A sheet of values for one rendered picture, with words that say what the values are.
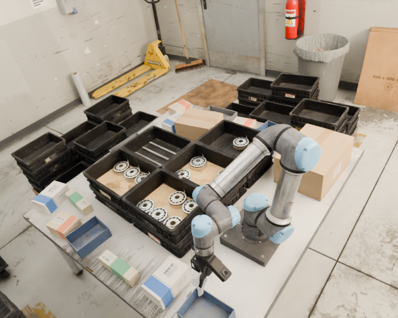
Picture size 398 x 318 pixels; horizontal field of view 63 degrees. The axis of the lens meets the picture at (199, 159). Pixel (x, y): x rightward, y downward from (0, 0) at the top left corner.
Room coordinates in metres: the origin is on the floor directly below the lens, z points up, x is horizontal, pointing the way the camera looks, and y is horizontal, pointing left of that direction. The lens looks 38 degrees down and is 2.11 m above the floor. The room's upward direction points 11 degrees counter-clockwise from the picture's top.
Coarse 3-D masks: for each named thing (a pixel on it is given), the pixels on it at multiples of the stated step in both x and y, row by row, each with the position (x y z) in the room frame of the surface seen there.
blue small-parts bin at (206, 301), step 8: (192, 296) 0.77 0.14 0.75; (200, 296) 0.79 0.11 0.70; (208, 296) 0.76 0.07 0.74; (184, 304) 0.73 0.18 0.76; (192, 304) 0.75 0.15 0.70; (200, 304) 0.75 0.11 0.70; (208, 304) 0.74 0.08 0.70; (216, 304) 0.73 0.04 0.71; (224, 304) 0.70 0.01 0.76; (176, 312) 0.70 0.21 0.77; (184, 312) 0.72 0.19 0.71; (192, 312) 0.72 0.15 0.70; (200, 312) 0.71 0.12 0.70; (208, 312) 0.70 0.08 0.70; (216, 312) 0.70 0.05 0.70; (224, 312) 0.69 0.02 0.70; (232, 312) 0.65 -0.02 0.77
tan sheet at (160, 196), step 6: (162, 186) 1.43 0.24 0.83; (168, 186) 1.43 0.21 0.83; (156, 192) 1.39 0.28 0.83; (162, 192) 1.38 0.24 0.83; (168, 192) 1.37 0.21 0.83; (150, 198) 1.35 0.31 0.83; (156, 198) 1.34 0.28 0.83; (162, 198) 1.33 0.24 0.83; (156, 204) 1.29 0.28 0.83; (162, 204) 1.28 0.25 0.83; (168, 204) 1.28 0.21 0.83; (168, 210) 1.23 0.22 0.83; (174, 210) 1.23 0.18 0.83; (180, 210) 1.22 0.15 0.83; (180, 216) 1.17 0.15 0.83
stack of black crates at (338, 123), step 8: (304, 104) 2.50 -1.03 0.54; (312, 104) 2.45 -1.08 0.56; (320, 104) 2.40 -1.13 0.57; (328, 104) 2.35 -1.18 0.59; (296, 112) 2.39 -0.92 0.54; (304, 112) 2.44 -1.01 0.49; (312, 112) 2.42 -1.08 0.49; (320, 112) 2.39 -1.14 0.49; (328, 112) 2.35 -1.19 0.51; (336, 112) 2.30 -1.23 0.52; (344, 112) 2.18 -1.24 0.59; (296, 120) 2.27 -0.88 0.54; (304, 120) 2.22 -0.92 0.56; (312, 120) 2.16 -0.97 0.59; (320, 120) 2.28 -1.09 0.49; (328, 120) 2.26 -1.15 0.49; (336, 120) 2.24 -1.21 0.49; (344, 120) 2.22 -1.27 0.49; (328, 128) 2.08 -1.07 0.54; (336, 128) 2.07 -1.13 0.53; (344, 128) 2.25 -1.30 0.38
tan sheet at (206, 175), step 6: (186, 168) 1.55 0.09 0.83; (204, 168) 1.52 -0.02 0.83; (210, 168) 1.51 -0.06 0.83; (216, 168) 1.50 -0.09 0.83; (222, 168) 1.49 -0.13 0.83; (192, 174) 1.49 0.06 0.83; (198, 174) 1.48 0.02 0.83; (204, 174) 1.47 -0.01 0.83; (210, 174) 1.46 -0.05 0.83; (216, 174) 1.45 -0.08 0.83; (192, 180) 1.44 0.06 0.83; (198, 180) 1.42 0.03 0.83; (204, 180) 1.42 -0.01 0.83; (210, 180) 1.41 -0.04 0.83
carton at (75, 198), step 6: (66, 192) 1.63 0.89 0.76; (72, 192) 1.62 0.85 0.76; (72, 198) 1.56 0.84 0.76; (78, 198) 1.55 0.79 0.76; (84, 198) 1.54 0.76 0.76; (78, 204) 1.49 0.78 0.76; (84, 204) 1.48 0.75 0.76; (90, 204) 1.47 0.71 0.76; (84, 210) 1.44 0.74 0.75; (90, 210) 1.46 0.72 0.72
